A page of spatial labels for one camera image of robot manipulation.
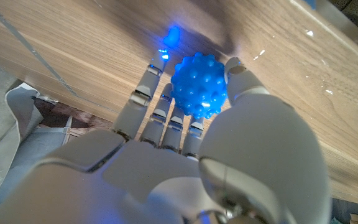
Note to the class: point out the printed sofa backdrop cloth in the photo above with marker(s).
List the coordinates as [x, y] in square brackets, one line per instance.
[57, 115]

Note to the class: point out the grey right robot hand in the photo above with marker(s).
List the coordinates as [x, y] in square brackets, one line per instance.
[154, 174]

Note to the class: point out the pale grey hanging cloth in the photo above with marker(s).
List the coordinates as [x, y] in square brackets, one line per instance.
[20, 105]

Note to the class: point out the blue spiky stress ball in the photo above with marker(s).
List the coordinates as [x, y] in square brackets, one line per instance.
[199, 85]

